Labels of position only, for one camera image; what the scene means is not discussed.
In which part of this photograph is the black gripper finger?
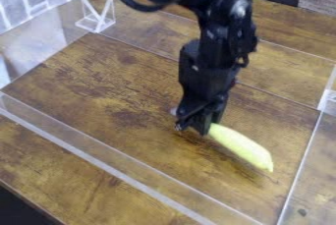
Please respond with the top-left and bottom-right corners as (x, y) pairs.
(193, 114), (213, 136)
(211, 101), (227, 124)

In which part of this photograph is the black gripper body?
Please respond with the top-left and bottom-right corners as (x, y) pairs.
(174, 38), (243, 133)

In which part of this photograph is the green handled metal spoon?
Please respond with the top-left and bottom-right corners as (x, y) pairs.
(206, 123), (275, 173)

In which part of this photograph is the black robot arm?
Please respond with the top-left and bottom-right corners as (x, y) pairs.
(150, 0), (258, 136)

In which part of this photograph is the clear acrylic triangular bracket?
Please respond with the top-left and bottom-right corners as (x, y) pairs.
(75, 0), (118, 33)

